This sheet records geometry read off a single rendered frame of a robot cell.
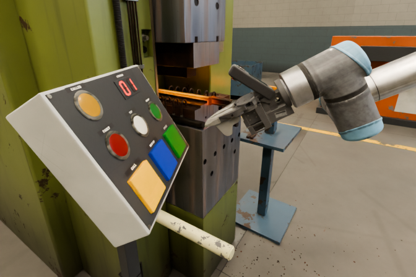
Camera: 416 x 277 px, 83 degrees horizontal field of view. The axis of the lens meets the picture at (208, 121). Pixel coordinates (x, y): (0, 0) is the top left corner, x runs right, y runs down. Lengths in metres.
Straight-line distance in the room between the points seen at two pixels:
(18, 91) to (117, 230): 0.85
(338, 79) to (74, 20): 0.74
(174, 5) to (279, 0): 7.96
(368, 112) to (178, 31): 0.64
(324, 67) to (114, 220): 0.49
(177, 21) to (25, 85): 0.67
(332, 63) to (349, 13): 7.83
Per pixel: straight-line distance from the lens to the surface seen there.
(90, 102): 0.45
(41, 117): 0.42
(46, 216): 1.43
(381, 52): 4.14
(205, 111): 1.04
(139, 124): 0.53
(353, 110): 0.59
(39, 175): 1.32
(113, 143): 0.44
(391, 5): 8.39
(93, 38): 0.81
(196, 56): 0.95
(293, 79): 0.54
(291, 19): 8.63
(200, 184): 1.07
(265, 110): 0.58
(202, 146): 0.97
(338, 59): 0.56
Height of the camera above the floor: 1.28
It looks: 20 degrees down
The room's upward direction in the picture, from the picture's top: straight up
